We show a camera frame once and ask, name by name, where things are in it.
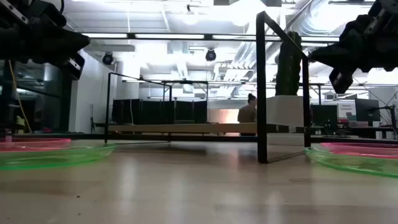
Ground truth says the translucent pink plastic plate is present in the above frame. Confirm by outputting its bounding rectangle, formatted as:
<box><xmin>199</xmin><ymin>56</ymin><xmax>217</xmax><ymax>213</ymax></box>
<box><xmin>0</xmin><ymin>138</ymin><xmax>73</xmax><ymax>152</ymax></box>
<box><xmin>320</xmin><ymin>142</ymin><xmax>398</xmax><ymax>160</ymax></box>

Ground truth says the yellow cable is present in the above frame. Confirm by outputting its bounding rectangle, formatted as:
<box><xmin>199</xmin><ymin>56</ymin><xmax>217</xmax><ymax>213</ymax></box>
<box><xmin>7</xmin><ymin>60</ymin><xmax>33</xmax><ymax>134</ymax></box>

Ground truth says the person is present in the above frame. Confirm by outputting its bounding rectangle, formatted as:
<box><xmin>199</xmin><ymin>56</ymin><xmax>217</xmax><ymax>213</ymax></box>
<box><xmin>237</xmin><ymin>93</ymin><xmax>257</xmax><ymax>137</ymax></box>

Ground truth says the black office desk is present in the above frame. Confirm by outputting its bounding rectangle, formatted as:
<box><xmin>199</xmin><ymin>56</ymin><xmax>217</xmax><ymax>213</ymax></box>
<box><xmin>310</xmin><ymin>125</ymin><xmax>398</xmax><ymax>139</ymax></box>

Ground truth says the wooden shelf with black frame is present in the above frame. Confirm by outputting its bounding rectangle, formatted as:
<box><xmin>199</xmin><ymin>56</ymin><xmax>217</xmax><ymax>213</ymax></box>
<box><xmin>104</xmin><ymin>11</ymin><xmax>312</xmax><ymax>164</ymax></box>

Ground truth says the green cactus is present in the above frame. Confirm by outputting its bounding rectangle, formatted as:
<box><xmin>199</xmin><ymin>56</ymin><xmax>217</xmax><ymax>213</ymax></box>
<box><xmin>275</xmin><ymin>30</ymin><xmax>303</xmax><ymax>96</ymax></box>

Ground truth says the overhead LED light bar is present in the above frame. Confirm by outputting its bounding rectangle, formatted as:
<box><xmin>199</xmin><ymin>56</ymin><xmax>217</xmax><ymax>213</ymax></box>
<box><xmin>81</xmin><ymin>32</ymin><xmax>340</xmax><ymax>43</ymax></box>

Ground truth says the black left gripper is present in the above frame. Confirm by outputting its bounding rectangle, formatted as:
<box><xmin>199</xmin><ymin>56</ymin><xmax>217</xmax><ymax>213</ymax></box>
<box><xmin>0</xmin><ymin>0</ymin><xmax>91</xmax><ymax>80</ymax></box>

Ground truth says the white poster board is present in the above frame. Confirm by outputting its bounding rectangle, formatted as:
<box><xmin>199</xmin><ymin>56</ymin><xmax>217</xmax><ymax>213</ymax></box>
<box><xmin>337</xmin><ymin>100</ymin><xmax>357</xmax><ymax>121</ymax></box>

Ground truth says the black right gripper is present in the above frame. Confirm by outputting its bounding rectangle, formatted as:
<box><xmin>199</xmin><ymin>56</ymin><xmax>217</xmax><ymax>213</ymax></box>
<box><xmin>309</xmin><ymin>0</ymin><xmax>398</xmax><ymax>94</ymax></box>

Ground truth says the round white ceiling lamp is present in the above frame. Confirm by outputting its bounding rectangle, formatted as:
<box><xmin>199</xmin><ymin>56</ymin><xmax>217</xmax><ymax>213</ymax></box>
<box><xmin>181</xmin><ymin>4</ymin><xmax>200</xmax><ymax>26</ymax></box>

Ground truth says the black computer monitor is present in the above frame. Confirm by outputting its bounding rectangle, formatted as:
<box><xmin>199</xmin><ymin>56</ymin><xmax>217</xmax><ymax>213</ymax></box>
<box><xmin>355</xmin><ymin>98</ymin><xmax>381</xmax><ymax>123</ymax></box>
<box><xmin>310</xmin><ymin>104</ymin><xmax>338</xmax><ymax>127</ymax></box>

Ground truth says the small yellow object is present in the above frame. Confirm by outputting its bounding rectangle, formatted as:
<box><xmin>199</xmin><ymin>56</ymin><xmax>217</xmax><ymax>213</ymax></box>
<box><xmin>15</xmin><ymin>115</ymin><xmax>26</xmax><ymax>134</ymax></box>

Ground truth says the white plant pot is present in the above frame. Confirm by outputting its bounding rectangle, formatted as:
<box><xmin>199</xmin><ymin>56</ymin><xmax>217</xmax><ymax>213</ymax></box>
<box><xmin>266</xmin><ymin>95</ymin><xmax>308</xmax><ymax>146</ymax></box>

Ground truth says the black aluminium table frame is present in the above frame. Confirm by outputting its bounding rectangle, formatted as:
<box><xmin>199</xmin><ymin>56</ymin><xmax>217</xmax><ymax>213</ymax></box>
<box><xmin>0</xmin><ymin>133</ymin><xmax>398</xmax><ymax>146</ymax></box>

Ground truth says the translucent green plastic plate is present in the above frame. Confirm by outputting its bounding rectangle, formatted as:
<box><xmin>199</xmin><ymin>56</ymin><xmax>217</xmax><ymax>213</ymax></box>
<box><xmin>303</xmin><ymin>145</ymin><xmax>398</xmax><ymax>179</ymax></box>
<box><xmin>0</xmin><ymin>143</ymin><xmax>118</xmax><ymax>171</ymax></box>

